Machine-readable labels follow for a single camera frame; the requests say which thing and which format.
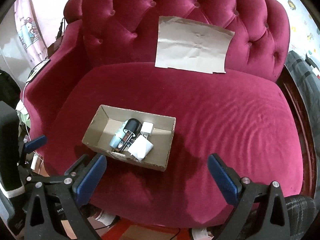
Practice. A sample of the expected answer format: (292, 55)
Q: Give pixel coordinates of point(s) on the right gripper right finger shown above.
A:
(271, 220)

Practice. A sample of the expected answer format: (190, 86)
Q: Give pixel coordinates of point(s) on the black and white bottle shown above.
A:
(131, 129)

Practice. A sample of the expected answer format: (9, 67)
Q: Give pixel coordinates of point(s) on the large white power adapter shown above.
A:
(140, 148)

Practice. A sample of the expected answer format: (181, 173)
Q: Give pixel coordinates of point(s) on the dark plaid fabric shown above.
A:
(308, 85)

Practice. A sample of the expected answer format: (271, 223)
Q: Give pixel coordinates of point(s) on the hello kitty pink curtain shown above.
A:
(28, 31)

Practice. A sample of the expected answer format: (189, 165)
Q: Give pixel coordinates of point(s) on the small white charger plug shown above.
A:
(146, 129)

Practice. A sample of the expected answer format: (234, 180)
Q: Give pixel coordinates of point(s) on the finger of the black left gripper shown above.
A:
(34, 144)
(71, 171)

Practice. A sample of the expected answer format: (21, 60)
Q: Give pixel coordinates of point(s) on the red velvet tufted sofa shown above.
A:
(107, 57)

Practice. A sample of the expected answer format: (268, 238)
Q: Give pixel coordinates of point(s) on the brown cardboard box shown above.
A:
(108, 120)

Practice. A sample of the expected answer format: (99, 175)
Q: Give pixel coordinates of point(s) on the light blue cosmetic bottle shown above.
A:
(118, 136)

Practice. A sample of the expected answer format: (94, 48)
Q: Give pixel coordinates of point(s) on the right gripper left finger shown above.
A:
(56, 198)

